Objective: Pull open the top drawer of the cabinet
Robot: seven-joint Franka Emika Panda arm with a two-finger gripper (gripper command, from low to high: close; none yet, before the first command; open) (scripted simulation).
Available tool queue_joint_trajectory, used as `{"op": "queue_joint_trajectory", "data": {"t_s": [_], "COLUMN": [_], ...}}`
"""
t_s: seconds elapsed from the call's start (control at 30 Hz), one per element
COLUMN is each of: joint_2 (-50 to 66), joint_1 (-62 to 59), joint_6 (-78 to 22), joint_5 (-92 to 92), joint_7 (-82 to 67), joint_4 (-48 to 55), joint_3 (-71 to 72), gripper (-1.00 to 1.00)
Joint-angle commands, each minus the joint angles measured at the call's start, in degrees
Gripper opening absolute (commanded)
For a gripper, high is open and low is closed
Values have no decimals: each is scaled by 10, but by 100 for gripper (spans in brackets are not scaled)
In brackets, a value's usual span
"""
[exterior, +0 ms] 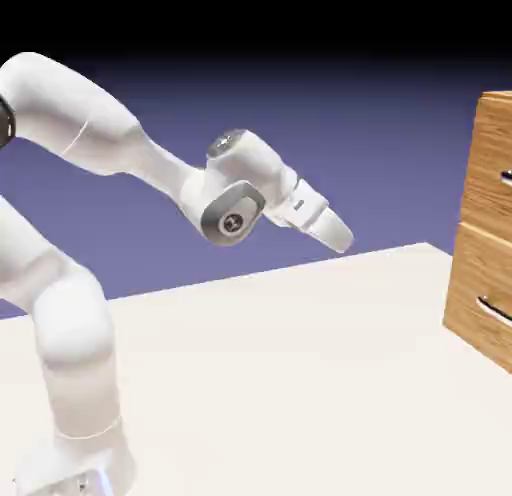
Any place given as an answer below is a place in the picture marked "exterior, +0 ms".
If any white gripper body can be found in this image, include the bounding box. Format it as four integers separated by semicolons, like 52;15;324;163
308;206;355;254

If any light wood cabinet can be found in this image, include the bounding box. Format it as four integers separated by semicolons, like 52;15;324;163
442;90;512;375

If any wooden drawer front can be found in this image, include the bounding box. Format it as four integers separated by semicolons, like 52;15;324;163
442;222;512;374
460;95;512;246

